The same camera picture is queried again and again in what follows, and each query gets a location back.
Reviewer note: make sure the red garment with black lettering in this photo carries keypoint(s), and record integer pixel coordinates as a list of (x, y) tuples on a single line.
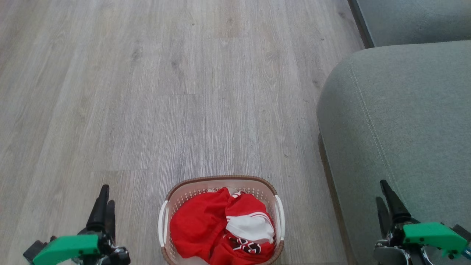
[(198, 224)]

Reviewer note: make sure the beige plastic laundry basket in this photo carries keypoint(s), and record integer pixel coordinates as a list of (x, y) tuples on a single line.
[(220, 179)]

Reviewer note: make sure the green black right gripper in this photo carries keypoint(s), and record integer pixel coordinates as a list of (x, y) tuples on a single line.
[(434, 233)]

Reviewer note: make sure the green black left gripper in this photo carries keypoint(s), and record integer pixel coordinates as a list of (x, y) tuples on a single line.
[(66, 248)]

